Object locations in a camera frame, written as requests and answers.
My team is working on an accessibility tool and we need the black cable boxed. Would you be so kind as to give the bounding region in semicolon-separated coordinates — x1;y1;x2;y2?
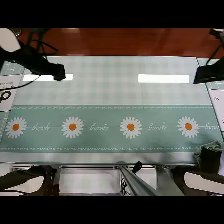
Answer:
0;74;43;105

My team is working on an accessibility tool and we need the silver frame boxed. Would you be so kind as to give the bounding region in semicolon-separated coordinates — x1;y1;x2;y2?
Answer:
0;161;224;197

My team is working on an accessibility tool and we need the black garment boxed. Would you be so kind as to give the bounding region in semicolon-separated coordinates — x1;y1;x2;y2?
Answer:
193;147;224;175

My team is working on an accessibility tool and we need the grey green garment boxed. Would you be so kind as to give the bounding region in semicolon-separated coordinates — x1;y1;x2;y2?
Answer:
199;140;224;152

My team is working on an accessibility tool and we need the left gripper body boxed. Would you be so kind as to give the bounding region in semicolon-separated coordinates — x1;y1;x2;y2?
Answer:
52;63;67;82

